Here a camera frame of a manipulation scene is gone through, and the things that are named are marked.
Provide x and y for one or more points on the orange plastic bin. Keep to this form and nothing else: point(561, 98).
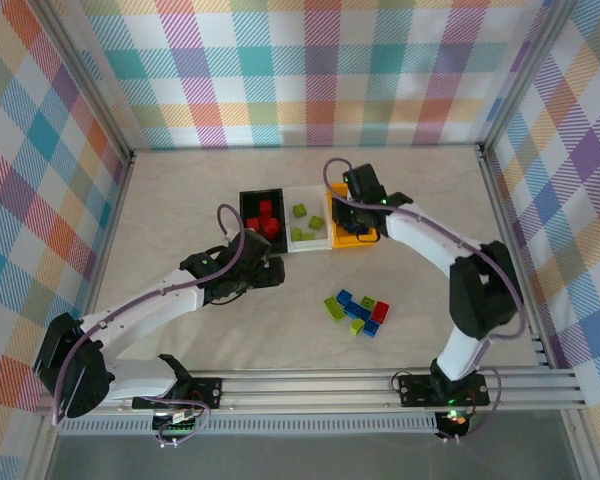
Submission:
point(342, 241)

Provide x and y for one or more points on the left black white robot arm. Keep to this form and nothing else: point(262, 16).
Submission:
point(145, 305)

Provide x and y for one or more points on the controller board with lights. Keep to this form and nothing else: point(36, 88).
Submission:
point(452, 417)

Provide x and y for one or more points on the aluminium side rail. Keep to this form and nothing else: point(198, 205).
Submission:
point(105, 250)
point(497, 200)

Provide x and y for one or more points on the aluminium frame post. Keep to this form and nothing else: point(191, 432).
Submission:
point(91, 85)
point(527, 70)

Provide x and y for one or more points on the green terminal controller board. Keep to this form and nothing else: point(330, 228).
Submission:
point(175, 429)

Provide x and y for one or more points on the white plastic bin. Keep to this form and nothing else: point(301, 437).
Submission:
point(310, 200)

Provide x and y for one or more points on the long blue lego brick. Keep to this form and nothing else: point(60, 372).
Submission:
point(357, 309)

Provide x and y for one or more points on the long lime green lego brick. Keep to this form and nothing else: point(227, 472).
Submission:
point(333, 307)

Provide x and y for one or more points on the black plastic bin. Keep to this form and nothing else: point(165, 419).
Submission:
point(275, 200)

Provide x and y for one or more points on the aluminium mounting rail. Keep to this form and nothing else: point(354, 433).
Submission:
point(305, 392)

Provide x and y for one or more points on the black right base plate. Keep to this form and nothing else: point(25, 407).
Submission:
point(415, 390)

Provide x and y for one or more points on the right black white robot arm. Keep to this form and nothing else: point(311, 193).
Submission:
point(430, 240)

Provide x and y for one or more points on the aluminium frame leg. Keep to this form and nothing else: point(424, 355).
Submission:
point(582, 450)
point(42, 450)

